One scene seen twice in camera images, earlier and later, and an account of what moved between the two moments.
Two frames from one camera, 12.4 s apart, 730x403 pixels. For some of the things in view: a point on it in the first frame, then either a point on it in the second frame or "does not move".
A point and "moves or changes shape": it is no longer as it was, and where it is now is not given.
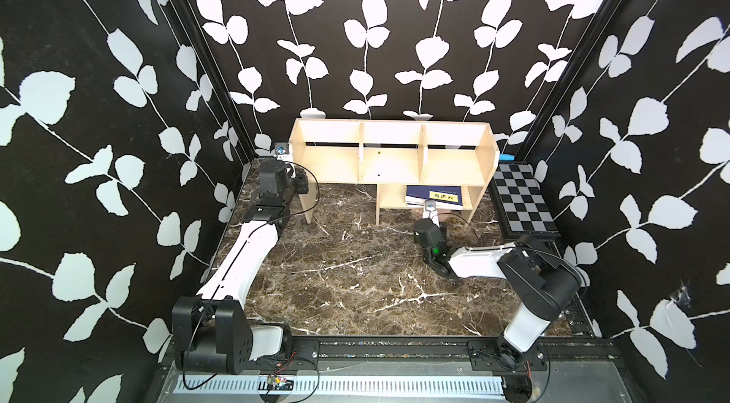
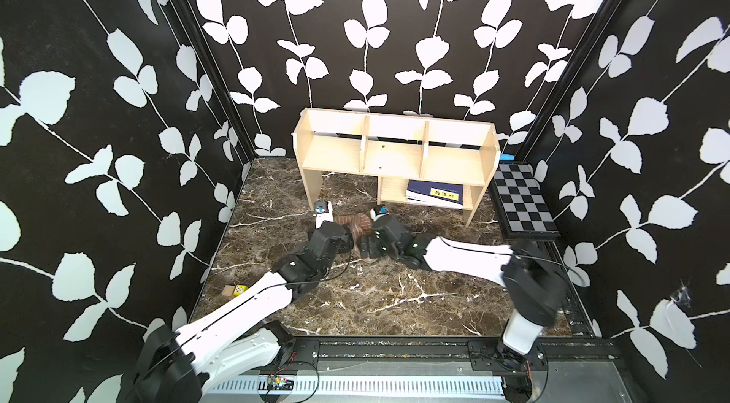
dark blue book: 447,197 does not move
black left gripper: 300,178 -> 345,240
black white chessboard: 522,206 does not move
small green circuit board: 275,383 does not move
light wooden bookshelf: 393,154 moves or changes shape
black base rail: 305,354 does not move
